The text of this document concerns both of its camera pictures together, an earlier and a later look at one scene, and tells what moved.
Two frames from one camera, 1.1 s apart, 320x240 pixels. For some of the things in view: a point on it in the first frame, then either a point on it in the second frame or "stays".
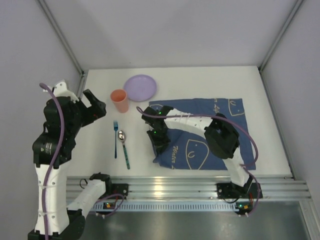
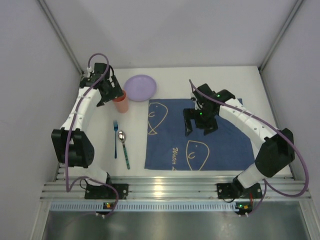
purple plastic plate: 140,88 stays
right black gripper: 159,141 → 200,120
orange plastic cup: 119,97 stays
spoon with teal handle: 122,137 stays
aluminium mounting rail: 191,188 stays
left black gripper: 88,110 → 113,90
